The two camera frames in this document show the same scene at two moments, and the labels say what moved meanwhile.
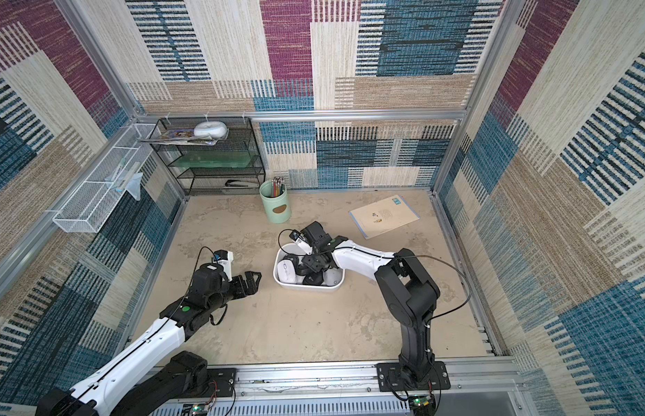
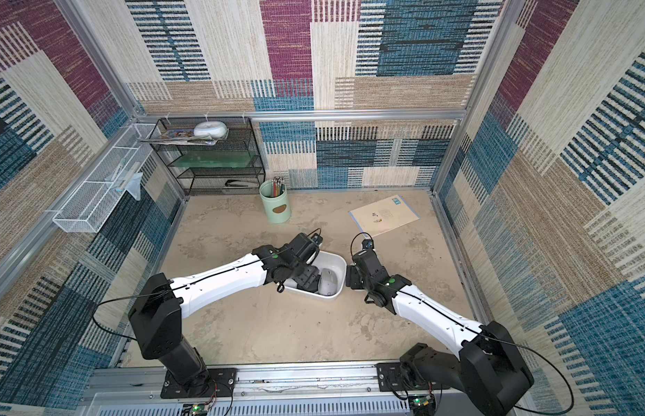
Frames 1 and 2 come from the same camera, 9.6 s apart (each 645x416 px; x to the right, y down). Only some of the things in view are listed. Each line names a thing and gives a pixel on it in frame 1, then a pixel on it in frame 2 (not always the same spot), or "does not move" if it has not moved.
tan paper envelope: (382, 217) does not move
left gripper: (251, 287) → (309, 276)
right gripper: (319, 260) → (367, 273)
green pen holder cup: (276, 198) does not move
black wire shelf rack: (216, 155) does not move
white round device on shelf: (211, 129) does not move
